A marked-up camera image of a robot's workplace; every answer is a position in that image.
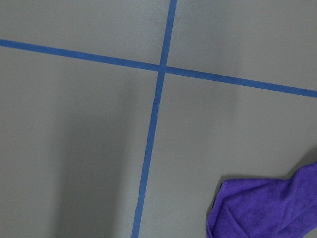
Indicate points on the purple microfiber towel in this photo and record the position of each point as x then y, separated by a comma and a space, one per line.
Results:
266, 207

